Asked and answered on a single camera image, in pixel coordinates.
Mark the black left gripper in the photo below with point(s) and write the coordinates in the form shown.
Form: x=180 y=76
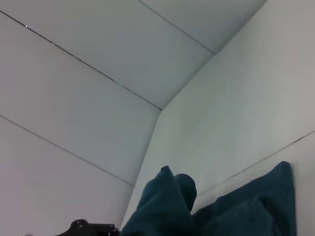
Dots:
x=86 y=228

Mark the teal t-shirt with FREE print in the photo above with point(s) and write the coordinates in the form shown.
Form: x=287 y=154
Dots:
x=221 y=211

